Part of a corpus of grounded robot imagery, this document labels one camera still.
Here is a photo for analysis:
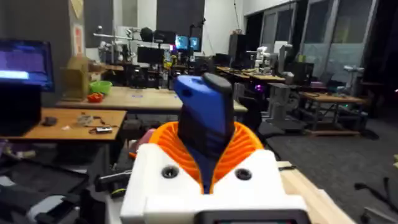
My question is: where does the pair of blue-lit monitors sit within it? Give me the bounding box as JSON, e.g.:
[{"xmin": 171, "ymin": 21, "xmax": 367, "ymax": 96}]
[{"xmin": 174, "ymin": 34, "xmax": 201, "ymax": 52}]

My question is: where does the wooden desk with small items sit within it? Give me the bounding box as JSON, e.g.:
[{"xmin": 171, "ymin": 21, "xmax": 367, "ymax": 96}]
[{"xmin": 0, "ymin": 107, "xmax": 127, "ymax": 142}]

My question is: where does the black computer mouse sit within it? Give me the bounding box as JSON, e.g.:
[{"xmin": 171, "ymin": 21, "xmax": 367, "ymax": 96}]
[{"xmin": 41, "ymin": 116, "xmax": 58, "ymax": 127}]

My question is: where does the cardboard box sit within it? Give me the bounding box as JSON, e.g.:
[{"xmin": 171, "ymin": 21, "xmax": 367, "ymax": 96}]
[{"xmin": 60, "ymin": 55, "xmax": 104, "ymax": 101}]

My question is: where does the lit computer monitor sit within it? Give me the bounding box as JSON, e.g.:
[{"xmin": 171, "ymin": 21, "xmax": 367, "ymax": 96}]
[{"xmin": 0, "ymin": 39, "xmax": 55, "ymax": 93}]

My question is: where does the black unlit monitor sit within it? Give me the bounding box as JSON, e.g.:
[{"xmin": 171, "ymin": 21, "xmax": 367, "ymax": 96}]
[{"xmin": 136, "ymin": 46, "xmax": 165, "ymax": 65}]

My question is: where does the pink plastic tub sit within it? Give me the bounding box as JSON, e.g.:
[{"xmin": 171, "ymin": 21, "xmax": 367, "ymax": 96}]
[{"xmin": 135, "ymin": 128, "xmax": 156, "ymax": 154}]

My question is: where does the white orange right gripper left finger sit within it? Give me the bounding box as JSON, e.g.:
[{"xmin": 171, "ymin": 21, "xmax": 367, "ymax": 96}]
[{"xmin": 119, "ymin": 121, "xmax": 205, "ymax": 224}]

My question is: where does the long wooden table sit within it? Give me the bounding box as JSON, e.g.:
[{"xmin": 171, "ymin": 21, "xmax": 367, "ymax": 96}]
[{"xmin": 55, "ymin": 86, "xmax": 249, "ymax": 114}]

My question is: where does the wooden workbench with metal frame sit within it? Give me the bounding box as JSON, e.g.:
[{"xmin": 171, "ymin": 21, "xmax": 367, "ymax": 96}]
[{"xmin": 297, "ymin": 91, "xmax": 368, "ymax": 137}]

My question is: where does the black soft bag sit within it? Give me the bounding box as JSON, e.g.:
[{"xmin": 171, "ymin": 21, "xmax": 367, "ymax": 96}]
[{"xmin": 0, "ymin": 157, "xmax": 90, "ymax": 218}]

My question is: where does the green plastic bowl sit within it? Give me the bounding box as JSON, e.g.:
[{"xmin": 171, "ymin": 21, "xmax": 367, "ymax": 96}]
[{"xmin": 89, "ymin": 80, "xmax": 113, "ymax": 95}]

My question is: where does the orange toy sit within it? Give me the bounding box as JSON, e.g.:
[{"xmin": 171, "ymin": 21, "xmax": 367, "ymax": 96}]
[{"xmin": 86, "ymin": 92, "xmax": 104, "ymax": 104}]

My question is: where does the blue electric screwdriver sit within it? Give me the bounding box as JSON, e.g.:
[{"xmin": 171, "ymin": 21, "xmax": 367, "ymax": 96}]
[{"xmin": 173, "ymin": 72, "xmax": 236, "ymax": 194}]

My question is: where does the black computer case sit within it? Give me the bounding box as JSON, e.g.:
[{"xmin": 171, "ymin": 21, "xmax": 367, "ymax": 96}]
[{"xmin": 0, "ymin": 83, "xmax": 43, "ymax": 137}]

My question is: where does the white orange right gripper right finger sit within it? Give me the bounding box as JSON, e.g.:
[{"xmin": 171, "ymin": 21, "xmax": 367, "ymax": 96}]
[{"xmin": 210, "ymin": 121, "xmax": 289, "ymax": 197}]

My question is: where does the small silver device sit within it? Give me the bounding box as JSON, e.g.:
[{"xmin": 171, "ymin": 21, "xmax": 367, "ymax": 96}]
[{"xmin": 94, "ymin": 125, "xmax": 113, "ymax": 135}]

